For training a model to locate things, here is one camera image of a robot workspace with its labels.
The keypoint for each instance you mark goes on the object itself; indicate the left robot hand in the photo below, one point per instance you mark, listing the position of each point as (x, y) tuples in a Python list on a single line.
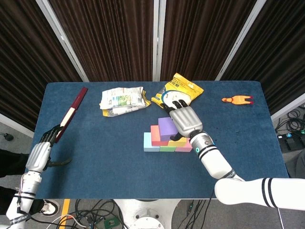
[(38, 155)]

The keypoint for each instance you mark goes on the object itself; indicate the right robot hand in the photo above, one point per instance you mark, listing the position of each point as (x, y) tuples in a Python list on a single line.
[(187, 120)]

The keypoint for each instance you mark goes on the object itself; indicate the purple cube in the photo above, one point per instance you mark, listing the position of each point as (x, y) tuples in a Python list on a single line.
[(166, 127)]

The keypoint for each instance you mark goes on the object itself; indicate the yellow cube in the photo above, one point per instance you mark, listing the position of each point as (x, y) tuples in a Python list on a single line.
[(177, 143)]

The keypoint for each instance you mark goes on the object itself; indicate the pink cube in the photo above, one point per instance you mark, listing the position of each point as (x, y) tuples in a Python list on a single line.
[(184, 148)]

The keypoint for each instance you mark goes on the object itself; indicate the red cube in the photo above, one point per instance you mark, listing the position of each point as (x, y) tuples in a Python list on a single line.
[(156, 137)]

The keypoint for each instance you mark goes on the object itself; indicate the light blue cube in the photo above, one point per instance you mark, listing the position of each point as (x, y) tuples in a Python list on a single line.
[(150, 145)]

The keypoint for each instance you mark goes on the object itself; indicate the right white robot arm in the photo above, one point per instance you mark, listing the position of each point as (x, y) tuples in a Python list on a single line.
[(228, 176)]

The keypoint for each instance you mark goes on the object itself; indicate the green cube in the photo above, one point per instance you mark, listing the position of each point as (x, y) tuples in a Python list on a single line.
[(167, 149)]

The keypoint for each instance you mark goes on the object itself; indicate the black trouser legs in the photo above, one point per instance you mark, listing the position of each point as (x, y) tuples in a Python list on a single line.
[(12, 162)]

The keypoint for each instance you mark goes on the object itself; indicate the yellow snack bag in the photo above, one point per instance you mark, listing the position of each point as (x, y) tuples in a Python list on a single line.
[(181, 87)]

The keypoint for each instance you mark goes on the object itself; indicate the black chair caster wheel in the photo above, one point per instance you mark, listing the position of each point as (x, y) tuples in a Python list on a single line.
[(8, 136)]

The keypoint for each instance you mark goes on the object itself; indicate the white sneaker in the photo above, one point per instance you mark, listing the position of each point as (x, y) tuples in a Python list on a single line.
[(50, 207)]

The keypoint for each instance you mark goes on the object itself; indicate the orange rubber chicken toy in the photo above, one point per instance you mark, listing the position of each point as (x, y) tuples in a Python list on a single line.
[(237, 100)]

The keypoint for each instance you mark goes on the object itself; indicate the maroon and white long box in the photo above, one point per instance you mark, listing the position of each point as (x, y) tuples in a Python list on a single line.
[(74, 107)]

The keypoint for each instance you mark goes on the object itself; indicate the yellow floor tape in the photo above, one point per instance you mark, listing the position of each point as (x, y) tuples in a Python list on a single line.
[(64, 212)]

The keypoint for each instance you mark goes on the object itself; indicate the yellow-edged crumpled clear bag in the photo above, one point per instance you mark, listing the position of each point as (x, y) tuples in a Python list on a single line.
[(124, 111)]

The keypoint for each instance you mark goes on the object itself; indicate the white green-print snack bag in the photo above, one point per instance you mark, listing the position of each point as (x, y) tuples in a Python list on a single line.
[(121, 97)]

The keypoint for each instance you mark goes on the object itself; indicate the blue table cloth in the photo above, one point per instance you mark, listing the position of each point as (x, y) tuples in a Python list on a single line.
[(119, 174)]

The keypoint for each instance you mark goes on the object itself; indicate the dark brown curtain partition panel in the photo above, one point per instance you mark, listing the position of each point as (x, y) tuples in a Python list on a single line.
[(107, 35), (274, 47), (23, 59), (202, 35)]

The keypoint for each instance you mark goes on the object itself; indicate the green circuit board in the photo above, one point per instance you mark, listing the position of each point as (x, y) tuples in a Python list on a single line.
[(111, 222)]

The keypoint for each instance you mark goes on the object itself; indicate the black power strip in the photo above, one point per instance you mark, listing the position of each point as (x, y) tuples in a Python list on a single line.
[(287, 137)]

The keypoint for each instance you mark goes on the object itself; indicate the dark grey bulky object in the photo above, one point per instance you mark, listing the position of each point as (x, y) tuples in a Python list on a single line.
[(296, 162)]

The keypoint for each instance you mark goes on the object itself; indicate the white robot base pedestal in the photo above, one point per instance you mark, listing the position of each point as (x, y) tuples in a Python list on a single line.
[(145, 214)]

